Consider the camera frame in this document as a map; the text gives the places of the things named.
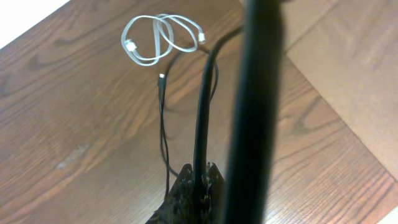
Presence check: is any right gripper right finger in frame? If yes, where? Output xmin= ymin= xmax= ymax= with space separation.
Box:
xmin=201 ymin=162 xmax=224 ymax=224

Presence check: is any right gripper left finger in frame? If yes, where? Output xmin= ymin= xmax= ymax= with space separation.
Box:
xmin=146 ymin=164 xmax=195 ymax=224

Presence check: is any black usb cable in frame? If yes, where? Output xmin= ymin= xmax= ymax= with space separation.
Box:
xmin=192 ymin=24 xmax=245 ymax=187

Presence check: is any thin black cable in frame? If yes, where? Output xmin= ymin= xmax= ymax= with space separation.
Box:
xmin=157 ymin=43 xmax=220 ymax=200

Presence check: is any white usb cable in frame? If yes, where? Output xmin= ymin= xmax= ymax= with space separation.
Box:
xmin=120 ymin=13 xmax=206 ymax=67

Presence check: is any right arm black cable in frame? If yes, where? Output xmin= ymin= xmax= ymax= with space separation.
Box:
xmin=222 ymin=0 xmax=285 ymax=224

